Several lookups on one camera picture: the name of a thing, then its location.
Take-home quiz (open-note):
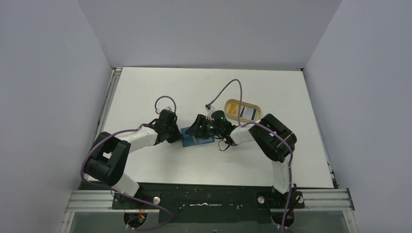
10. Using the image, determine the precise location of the blue leather card holder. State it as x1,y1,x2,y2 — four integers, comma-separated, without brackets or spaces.
180,127,215,148

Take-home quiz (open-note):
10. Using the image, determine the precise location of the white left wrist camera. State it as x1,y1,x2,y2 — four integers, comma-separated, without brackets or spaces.
163,106,175,113

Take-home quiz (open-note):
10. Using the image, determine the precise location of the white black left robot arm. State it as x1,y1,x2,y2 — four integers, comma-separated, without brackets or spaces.
81,109,183,197

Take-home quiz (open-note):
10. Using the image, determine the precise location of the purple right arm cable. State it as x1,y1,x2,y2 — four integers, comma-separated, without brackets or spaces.
206,79,294,233

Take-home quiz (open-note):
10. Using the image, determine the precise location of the orange credit card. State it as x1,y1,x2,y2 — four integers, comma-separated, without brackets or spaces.
228,104,239,116

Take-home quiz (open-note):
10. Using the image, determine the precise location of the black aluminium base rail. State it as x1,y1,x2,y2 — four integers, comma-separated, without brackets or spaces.
67,183,354,226

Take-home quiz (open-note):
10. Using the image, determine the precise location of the beige oval plastic tray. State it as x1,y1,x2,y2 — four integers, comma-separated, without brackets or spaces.
224,99,262,122

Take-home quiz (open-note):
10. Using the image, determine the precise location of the card in beige tray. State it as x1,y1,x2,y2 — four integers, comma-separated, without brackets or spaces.
240,106,258,120

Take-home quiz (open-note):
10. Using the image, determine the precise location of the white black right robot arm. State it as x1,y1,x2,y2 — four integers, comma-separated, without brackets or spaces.
185,110,297,194

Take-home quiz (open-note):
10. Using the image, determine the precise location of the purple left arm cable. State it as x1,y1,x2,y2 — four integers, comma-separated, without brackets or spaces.
80,96,177,232

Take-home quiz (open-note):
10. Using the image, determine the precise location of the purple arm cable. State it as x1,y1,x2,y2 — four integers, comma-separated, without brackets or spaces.
206,79,294,233
80,96,177,232

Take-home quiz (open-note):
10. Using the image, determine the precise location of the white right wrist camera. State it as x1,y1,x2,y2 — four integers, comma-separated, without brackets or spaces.
205,104,216,118

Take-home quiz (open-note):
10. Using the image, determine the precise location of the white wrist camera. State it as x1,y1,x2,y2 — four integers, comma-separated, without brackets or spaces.
163,106,175,113
205,104,216,118

